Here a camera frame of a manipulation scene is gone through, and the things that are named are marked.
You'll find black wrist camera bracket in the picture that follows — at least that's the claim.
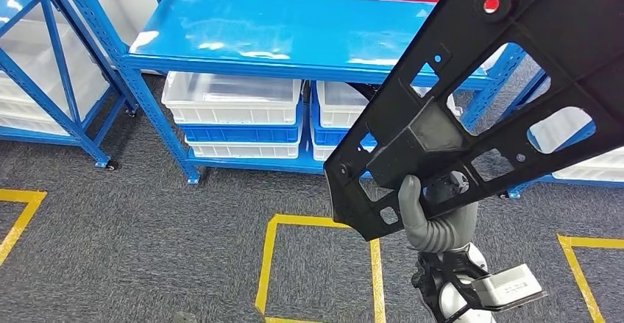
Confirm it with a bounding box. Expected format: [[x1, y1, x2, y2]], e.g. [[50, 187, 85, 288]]
[[411, 249, 489, 323]]

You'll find yellow floor tape square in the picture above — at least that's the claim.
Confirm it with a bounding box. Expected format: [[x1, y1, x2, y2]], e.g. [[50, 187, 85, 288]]
[[254, 213, 387, 323], [0, 188, 48, 266], [557, 233, 624, 323]]

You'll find white plastic crate stack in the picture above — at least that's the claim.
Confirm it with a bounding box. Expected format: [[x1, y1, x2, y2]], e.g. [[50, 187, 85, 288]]
[[0, 4, 112, 137], [528, 107, 624, 184]]

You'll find blue plastic crate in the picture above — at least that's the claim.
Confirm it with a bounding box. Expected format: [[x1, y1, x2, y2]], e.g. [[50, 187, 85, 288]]
[[308, 86, 379, 148], [177, 100, 304, 144]]

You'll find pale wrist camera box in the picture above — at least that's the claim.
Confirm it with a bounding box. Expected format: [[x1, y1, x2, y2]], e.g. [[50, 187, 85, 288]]
[[470, 263, 548, 312]]

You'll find black plastic frame part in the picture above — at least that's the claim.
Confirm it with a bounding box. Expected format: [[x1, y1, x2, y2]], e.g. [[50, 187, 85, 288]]
[[323, 0, 624, 242]]

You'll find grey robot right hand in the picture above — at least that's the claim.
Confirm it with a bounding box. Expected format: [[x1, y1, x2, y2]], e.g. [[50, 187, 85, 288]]
[[397, 170, 481, 255]]

